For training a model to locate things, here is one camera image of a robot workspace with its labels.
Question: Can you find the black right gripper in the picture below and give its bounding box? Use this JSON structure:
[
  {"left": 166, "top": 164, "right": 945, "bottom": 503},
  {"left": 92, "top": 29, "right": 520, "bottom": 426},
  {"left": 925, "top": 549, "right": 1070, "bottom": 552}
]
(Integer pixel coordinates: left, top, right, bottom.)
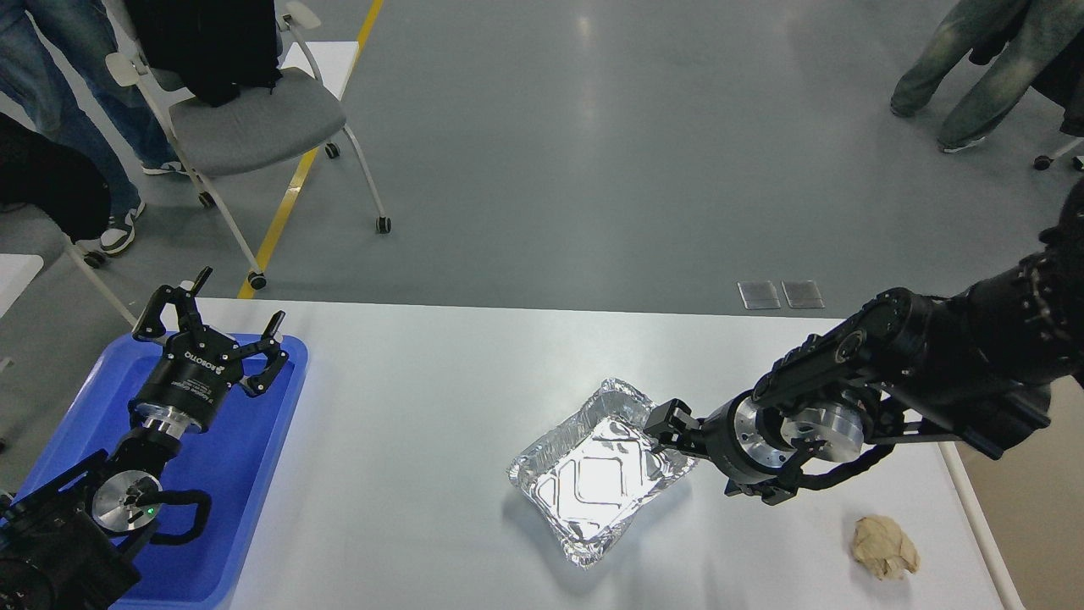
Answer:
[{"left": 644, "top": 391, "right": 798, "bottom": 496}]

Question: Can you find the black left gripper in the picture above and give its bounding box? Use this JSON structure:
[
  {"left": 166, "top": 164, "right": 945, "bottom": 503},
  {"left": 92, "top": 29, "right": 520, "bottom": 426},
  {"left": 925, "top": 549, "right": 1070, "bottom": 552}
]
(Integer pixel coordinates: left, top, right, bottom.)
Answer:
[{"left": 128, "top": 267, "right": 291, "bottom": 434}]

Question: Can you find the aluminium foil tray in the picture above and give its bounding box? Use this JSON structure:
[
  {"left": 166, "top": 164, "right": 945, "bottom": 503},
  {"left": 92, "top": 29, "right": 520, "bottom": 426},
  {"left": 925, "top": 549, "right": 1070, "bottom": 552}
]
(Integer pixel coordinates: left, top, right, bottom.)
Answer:
[{"left": 506, "top": 378, "right": 700, "bottom": 570}]

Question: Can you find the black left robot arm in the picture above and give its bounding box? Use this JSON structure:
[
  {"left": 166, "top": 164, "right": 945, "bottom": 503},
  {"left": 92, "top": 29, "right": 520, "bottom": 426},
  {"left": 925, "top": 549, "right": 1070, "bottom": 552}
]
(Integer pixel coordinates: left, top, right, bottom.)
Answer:
[{"left": 3, "top": 268, "right": 291, "bottom": 609}]

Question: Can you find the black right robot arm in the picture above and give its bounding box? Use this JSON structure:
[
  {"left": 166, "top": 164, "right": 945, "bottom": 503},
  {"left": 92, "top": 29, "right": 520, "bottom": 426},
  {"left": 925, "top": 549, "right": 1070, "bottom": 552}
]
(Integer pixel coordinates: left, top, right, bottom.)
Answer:
[{"left": 644, "top": 185, "right": 1083, "bottom": 505}]

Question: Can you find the blue plastic tray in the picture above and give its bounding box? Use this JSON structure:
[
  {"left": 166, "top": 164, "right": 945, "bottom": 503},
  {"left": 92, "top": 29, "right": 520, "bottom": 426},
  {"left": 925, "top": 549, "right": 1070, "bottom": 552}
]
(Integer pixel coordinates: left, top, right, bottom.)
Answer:
[{"left": 20, "top": 335, "right": 308, "bottom": 609}]

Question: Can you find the left floor socket plate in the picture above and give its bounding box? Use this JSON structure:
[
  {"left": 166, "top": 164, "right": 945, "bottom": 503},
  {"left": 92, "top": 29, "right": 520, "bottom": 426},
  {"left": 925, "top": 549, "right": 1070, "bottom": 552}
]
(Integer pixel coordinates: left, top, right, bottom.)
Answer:
[{"left": 737, "top": 280, "right": 782, "bottom": 310}]

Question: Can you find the floor socket plate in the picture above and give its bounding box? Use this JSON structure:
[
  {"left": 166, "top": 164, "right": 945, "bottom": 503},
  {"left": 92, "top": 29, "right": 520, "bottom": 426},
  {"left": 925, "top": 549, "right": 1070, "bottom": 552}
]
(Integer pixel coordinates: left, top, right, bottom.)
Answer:
[
  {"left": 780, "top": 280, "right": 826, "bottom": 309},
  {"left": 737, "top": 280, "right": 782, "bottom": 310}
]

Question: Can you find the right floor socket plate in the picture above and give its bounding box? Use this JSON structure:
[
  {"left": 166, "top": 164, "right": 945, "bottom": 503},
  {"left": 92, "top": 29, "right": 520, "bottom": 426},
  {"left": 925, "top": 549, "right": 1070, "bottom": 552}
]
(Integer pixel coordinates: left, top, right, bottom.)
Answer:
[{"left": 780, "top": 280, "right": 826, "bottom": 309}]

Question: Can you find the white side table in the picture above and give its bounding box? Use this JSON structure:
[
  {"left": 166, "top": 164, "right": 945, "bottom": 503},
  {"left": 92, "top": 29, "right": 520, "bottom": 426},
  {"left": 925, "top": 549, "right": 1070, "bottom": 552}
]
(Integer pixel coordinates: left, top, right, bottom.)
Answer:
[{"left": 0, "top": 254, "right": 44, "bottom": 317}]

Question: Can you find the left edge grey chair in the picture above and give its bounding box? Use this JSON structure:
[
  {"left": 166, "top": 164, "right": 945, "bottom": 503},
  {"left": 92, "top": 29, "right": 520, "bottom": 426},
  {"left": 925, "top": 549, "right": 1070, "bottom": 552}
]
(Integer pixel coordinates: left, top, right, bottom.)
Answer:
[{"left": 1, "top": 203, "right": 136, "bottom": 327}]

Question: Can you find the crumpled brown paper ball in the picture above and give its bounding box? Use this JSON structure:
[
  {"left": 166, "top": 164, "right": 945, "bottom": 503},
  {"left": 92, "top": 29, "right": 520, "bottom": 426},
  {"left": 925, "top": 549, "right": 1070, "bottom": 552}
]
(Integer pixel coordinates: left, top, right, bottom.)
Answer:
[{"left": 850, "top": 514, "right": 921, "bottom": 580}]

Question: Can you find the grey office chair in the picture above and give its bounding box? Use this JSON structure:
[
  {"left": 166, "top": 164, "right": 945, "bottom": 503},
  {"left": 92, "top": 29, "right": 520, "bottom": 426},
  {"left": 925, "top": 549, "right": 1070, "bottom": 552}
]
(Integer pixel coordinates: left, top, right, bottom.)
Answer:
[{"left": 106, "top": 1, "right": 392, "bottom": 291}]

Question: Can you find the black jacket on grey chair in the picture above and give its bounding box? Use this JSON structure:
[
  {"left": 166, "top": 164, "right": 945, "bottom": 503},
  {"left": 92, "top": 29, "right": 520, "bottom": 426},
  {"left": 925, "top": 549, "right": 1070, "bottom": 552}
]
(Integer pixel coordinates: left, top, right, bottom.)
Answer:
[{"left": 124, "top": 1, "right": 282, "bottom": 107}]

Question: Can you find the beige waste bin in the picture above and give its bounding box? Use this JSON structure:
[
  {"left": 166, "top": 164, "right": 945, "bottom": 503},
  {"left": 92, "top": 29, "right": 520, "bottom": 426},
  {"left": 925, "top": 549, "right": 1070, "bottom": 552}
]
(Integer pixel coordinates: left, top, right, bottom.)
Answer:
[{"left": 956, "top": 378, "right": 1083, "bottom": 609}]

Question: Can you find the right edge chair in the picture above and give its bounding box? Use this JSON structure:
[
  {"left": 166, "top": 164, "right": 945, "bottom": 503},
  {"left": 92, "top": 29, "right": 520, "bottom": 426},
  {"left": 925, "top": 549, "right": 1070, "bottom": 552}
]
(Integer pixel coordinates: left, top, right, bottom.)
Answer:
[{"left": 1032, "top": 47, "right": 1083, "bottom": 170}]

